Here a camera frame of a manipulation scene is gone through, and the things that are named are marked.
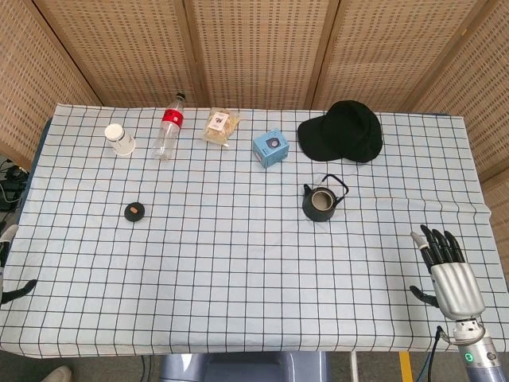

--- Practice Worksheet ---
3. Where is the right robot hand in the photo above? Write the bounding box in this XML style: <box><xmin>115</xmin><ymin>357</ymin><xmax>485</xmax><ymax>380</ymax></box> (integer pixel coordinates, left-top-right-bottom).
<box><xmin>409</xmin><ymin>224</ymin><xmax>487</xmax><ymax>321</ymax></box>

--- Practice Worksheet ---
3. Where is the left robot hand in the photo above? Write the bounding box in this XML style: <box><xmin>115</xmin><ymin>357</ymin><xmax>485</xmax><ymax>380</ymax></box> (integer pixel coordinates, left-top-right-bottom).
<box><xmin>0</xmin><ymin>224</ymin><xmax>39</xmax><ymax>307</ymax></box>

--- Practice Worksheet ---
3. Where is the small black round lid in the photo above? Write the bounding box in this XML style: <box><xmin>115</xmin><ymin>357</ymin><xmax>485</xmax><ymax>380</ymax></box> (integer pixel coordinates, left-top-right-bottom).
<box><xmin>123</xmin><ymin>201</ymin><xmax>146</xmax><ymax>222</ymax></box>

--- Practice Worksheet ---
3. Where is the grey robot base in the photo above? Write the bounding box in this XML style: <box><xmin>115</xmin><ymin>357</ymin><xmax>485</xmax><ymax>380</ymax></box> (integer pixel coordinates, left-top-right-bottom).
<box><xmin>158</xmin><ymin>350</ymin><xmax>331</xmax><ymax>382</ymax></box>

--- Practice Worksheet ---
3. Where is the black teapot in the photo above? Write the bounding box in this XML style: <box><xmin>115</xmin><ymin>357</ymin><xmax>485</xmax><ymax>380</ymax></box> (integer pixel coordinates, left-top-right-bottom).
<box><xmin>301</xmin><ymin>173</ymin><xmax>349</xmax><ymax>222</ymax></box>

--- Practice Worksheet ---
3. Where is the beige shoe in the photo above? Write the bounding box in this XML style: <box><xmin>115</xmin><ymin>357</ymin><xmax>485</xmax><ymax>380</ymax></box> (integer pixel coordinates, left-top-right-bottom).
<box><xmin>41</xmin><ymin>364</ymin><xmax>75</xmax><ymax>382</ymax></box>

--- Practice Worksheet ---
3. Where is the white paper cup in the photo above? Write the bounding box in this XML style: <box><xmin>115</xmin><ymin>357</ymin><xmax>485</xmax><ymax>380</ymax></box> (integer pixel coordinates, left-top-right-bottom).
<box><xmin>104</xmin><ymin>123</ymin><xmax>137</xmax><ymax>158</ymax></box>

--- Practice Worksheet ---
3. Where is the black baseball cap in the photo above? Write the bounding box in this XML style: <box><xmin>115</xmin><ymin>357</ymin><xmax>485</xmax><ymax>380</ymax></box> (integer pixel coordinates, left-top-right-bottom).
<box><xmin>297</xmin><ymin>99</ymin><xmax>383</xmax><ymax>164</ymax></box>

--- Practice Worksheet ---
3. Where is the plastic bottle with red label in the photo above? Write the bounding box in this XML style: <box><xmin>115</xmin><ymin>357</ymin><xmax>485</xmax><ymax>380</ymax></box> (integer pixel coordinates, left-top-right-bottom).
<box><xmin>151</xmin><ymin>92</ymin><xmax>187</xmax><ymax>162</ymax></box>

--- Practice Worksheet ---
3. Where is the small light blue box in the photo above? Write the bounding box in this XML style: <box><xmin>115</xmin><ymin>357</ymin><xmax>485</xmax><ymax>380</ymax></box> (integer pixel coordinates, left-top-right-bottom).
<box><xmin>252</xmin><ymin>127</ymin><xmax>290</xmax><ymax>169</ymax></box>

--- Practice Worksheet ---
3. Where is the clear snack bag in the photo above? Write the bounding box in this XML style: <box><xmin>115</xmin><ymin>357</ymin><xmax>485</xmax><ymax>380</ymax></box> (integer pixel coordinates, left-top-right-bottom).
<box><xmin>201</xmin><ymin>107</ymin><xmax>242</xmax><ymax>147</ymax></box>

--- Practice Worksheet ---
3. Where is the wooden bamboo folding screen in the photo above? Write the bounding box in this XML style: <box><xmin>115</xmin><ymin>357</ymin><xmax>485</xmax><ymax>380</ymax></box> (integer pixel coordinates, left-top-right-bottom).
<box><xmin>0</xmin><ymin>0</ymin><xmax>509</xmax><ymax>224</ymax></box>

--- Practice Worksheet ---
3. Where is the black floor electronics with cables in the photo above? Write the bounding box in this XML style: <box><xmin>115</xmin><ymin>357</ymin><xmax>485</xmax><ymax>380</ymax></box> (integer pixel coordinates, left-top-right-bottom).
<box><xmin>0</xmin><ymin>158</ymin><xmax>31</xmax><ymax>212</ymax></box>

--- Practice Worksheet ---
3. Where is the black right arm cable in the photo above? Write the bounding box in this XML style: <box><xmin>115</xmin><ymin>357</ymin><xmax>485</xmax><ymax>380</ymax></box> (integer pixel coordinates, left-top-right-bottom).
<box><xmin>425</xmin><ymin>325</ymin><xmax>455</xmax><ymax>382</ymax></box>

